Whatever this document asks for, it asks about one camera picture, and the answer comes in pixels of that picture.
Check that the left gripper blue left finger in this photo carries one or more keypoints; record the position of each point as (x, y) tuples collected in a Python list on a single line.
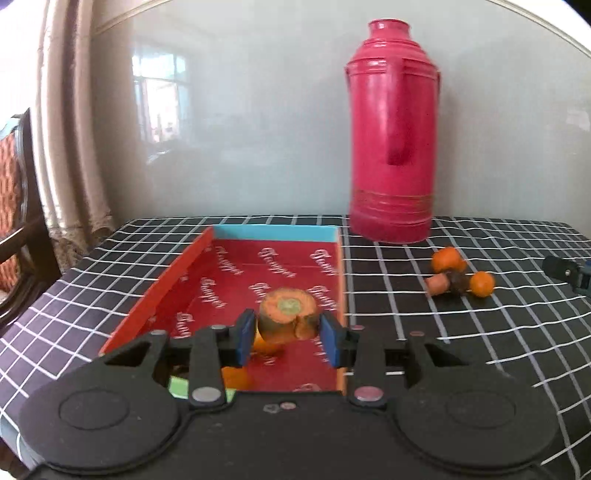
[(213, 348)]

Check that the red thermos flask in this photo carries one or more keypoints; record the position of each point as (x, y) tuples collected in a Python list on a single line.
[(394, 92)]

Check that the dark chestnut upper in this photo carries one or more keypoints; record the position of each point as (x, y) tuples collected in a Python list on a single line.
[(459, 282)]

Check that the small orange mandarin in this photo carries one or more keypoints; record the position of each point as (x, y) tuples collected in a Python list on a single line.
[(482, 284)]

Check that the colourful cardboard box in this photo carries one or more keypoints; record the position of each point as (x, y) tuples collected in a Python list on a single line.
[(230, 268)]

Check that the carrot piece with top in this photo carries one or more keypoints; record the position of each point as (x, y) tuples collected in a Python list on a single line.
[(287, 315)]

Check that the carrot chunk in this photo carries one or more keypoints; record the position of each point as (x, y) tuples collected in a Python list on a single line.
[(437, 284)]

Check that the wooden chair left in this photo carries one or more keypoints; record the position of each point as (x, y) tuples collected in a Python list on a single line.
[(28, 262)]

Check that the large orange mandarin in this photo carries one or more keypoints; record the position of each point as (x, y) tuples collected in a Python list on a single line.
[(237, 379)]

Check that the beige curtain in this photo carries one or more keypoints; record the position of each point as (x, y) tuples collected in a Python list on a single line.
[(72, 192)]

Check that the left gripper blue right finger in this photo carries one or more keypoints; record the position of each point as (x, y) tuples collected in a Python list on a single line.
[(360, 351)]

